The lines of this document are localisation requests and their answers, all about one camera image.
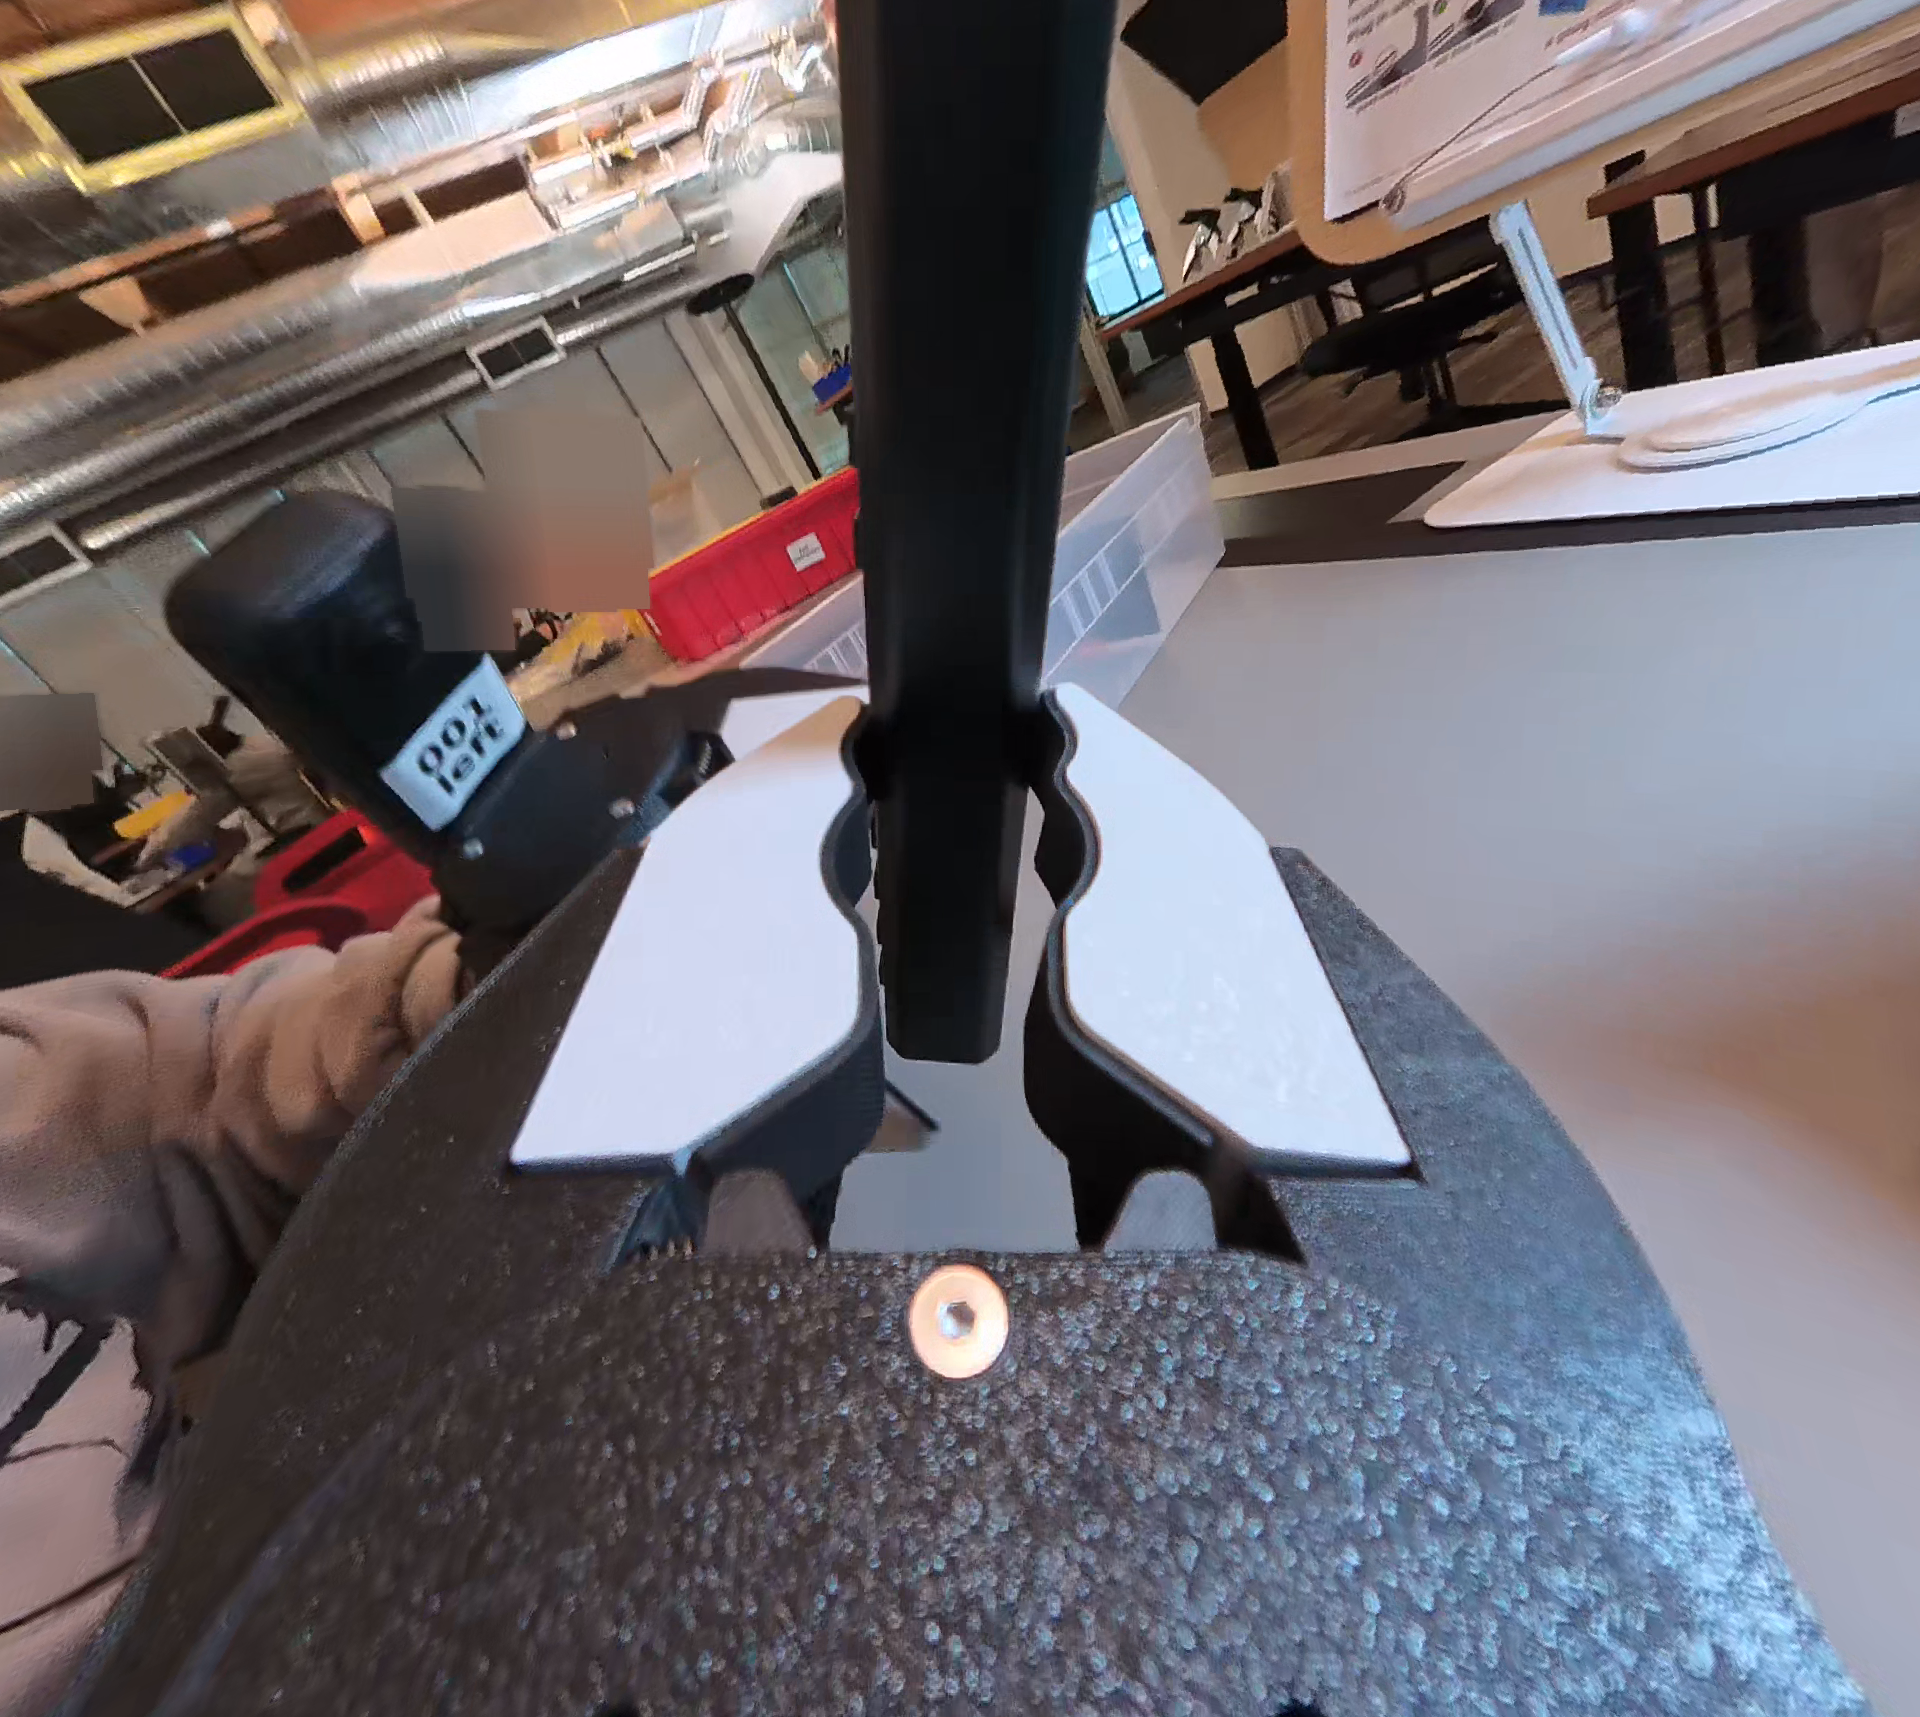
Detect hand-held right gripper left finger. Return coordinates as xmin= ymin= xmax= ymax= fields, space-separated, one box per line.
xmin=505 ymin=690 xmax=890 ymax=1248

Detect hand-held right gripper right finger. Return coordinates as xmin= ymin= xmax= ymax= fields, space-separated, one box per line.
xmin=1024 ymin=682 xmax=1419 ymax=1248

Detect clear plastic bin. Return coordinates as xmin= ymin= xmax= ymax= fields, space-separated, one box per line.
xmin=763 ymin=403 xmax=1220 ymax=697

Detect black usb hub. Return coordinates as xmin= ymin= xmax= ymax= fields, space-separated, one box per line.
xmin=828 ymin=0 xmax=1128 ymax=1070

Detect person's left forearm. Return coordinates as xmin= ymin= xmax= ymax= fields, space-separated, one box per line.
xmin=0 ymin=897 xmax=486 ymax=1298

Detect silver ventilation ducts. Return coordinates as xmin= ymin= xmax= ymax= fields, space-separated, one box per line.
xmin=0 ymin=0 xmax=841 ymax=533

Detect red plastic bin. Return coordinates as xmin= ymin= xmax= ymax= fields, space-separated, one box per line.
xmin=648 ymin=463 xmax=863 ymax=664

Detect brown top desk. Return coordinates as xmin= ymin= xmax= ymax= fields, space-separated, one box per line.
xmin=1094 ymin=224 xmax=1502 ymax=467

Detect white tablet stand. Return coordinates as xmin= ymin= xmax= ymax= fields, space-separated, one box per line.
xmin=1423 ymin=202 xmax=1920 ymax=533

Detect dark brown desk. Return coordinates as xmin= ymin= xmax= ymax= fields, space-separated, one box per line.
xmin=1585 ymin=74 xmax=1920 ymax=389

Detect black flat panel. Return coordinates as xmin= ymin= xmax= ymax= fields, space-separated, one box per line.
xmin=1116 ymin=0 xmax=1291 ymax=106

